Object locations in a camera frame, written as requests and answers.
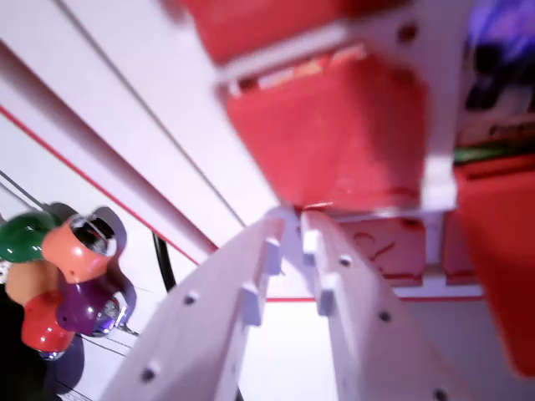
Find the printed paper sheet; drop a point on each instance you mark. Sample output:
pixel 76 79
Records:
pixel 108 351

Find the picture card with dark figure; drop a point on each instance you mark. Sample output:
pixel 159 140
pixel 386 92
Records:
pixel 501 75

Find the red and white game board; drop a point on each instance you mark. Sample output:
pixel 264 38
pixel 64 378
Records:
pixel 138 104

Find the red board flap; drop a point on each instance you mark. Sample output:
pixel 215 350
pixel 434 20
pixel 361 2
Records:
pixel 501 250
pixel 267 21
pixel 334 138

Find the black round object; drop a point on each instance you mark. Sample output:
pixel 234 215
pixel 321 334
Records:
pixel 16 367

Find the colourful bulb toy cluster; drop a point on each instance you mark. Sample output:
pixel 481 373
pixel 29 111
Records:
pixel 71 267

